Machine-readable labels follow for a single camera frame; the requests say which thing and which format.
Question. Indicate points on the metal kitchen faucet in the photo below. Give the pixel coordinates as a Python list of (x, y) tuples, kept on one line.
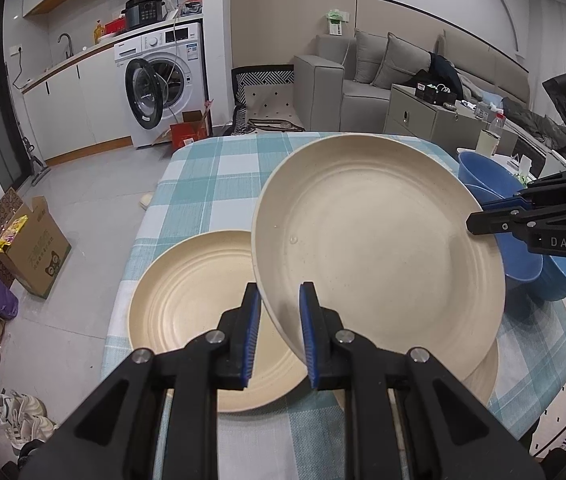
[(70, 46)]

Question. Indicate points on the light blue cloth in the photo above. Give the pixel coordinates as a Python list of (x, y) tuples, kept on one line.
[(492, 98)]

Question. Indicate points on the black pressure cooker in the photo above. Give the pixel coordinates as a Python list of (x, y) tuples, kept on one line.
[(143, 12)]

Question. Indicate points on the white washing machine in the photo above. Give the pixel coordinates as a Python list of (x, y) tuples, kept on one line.
[(190, 60)]

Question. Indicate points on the beige plate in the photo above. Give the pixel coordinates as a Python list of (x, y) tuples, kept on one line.
[(483, 375), (378, 240), (188, 305)]

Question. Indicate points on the brown cardboard box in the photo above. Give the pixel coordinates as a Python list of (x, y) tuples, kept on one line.
[(38, 255)]

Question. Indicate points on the white paper bag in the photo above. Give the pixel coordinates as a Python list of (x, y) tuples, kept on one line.
[(523, 164)]

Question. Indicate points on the dark grey clothes pile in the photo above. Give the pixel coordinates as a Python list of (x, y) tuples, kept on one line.
[(538, 125)]

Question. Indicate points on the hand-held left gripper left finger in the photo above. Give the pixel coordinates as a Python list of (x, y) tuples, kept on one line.
[(250, 340)]

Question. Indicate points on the white slipper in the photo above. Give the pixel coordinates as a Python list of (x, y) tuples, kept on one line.
[(147, 201)]

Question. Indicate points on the white wall control panel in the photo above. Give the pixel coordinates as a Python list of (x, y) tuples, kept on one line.
[(334, 25)]

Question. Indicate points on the cream tumbler cup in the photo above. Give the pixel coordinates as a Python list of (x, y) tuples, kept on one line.
[(487, 144)]

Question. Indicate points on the red label water bottle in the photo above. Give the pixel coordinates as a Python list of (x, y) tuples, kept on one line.
[(499, 122)]

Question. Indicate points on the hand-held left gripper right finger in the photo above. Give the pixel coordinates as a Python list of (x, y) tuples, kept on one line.
[(308, 340)]

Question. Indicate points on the white kitchen base cabinets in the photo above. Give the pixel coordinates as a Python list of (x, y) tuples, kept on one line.
[(88, 105)]

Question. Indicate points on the red cardboard box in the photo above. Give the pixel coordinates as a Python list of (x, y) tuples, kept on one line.
[(188, 132)]

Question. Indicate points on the grey side cabinet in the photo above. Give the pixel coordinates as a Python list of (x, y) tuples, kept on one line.
[(413, 120)]

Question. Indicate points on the black box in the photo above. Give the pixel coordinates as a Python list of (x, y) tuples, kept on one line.
[(430, 94)]

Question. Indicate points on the yellow snack packet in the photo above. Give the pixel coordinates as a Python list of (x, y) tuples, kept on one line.
[(10, 232)]

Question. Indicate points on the grey pillow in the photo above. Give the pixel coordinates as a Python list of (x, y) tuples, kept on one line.
[(403, 62), (365, 57)]

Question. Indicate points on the green packet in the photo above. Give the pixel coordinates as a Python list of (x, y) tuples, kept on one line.
[(520, 178)]

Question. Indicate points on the yellow bottle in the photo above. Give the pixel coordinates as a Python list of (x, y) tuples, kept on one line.
[(99, 34)]

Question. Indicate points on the dark jacket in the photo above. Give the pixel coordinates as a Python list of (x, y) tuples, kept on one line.
[(445, 75)]

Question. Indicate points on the white carton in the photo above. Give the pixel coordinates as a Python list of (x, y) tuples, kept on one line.
[(485, 111)]

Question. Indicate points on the blue bowl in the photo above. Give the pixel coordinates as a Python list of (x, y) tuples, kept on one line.
[(558, 280), (483, 170), (518, 260)]

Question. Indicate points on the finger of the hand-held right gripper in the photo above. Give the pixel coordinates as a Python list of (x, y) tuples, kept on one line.
[(505, 203), (493, 222)]

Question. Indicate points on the grey sofa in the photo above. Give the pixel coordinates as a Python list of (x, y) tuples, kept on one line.
[(318, 90)]

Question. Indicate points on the white sneaker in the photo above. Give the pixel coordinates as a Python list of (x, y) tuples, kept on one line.
[(18, 405), (33, 430)]

